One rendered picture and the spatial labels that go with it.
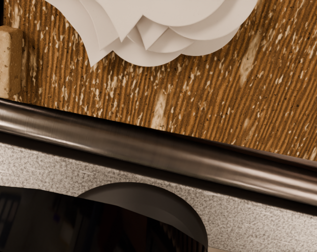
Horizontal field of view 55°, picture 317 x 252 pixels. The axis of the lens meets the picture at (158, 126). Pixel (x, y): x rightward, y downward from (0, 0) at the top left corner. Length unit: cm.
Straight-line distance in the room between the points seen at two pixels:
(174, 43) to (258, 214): 25
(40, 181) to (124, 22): 23
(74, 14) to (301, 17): 19
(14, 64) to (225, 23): 18
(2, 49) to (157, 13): 13
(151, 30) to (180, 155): 16
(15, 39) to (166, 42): 13
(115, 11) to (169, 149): 17
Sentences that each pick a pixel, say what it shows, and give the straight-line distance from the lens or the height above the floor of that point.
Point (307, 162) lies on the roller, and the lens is 38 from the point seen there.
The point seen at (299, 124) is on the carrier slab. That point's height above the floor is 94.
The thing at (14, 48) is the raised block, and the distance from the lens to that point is 29.
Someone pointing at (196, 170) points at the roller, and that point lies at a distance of 35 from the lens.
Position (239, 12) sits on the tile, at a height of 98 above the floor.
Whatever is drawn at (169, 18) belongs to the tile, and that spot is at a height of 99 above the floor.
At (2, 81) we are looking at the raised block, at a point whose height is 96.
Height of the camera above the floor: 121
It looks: 66 degrees down
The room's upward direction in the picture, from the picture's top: 179 degrees counter-clockwise
